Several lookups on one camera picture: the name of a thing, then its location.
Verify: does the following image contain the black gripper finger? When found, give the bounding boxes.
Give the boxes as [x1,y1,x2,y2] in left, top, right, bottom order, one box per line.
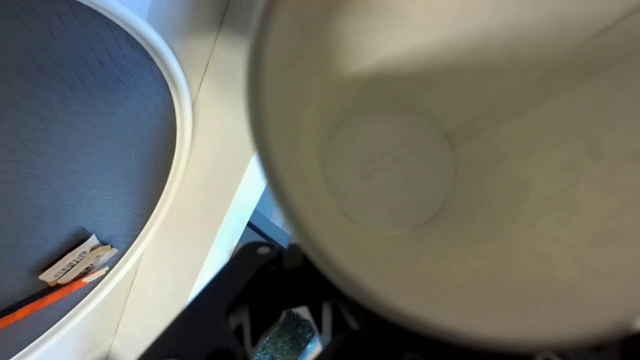
[222,241,353,360]

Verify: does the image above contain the patterned paper coffee cup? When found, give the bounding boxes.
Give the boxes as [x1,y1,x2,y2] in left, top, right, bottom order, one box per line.
[246,0,640,352]

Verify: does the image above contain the white sugar packets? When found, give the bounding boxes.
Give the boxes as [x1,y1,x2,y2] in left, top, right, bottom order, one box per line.
[37,232,120,289]

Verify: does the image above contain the orange stir stick wrapper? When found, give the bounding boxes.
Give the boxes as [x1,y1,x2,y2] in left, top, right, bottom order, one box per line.
[0,267,112,333]

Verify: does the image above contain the round dark tray white rim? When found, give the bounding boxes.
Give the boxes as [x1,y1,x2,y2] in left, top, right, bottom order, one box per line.
[0,0,197,360]

